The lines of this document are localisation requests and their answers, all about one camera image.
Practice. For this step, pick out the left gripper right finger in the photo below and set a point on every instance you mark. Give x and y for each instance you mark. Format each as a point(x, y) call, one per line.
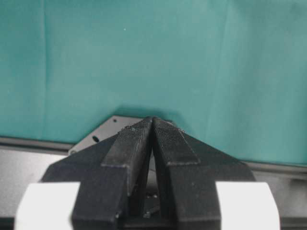
point(187, 170)

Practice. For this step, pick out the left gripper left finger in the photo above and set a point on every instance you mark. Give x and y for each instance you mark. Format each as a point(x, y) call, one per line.
point(112, 175)

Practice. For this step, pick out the green table cloth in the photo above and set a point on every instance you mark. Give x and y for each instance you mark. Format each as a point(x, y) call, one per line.
point(231, 73)

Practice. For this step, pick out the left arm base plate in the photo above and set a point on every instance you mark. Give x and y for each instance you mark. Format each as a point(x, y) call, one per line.
point(105, 130)

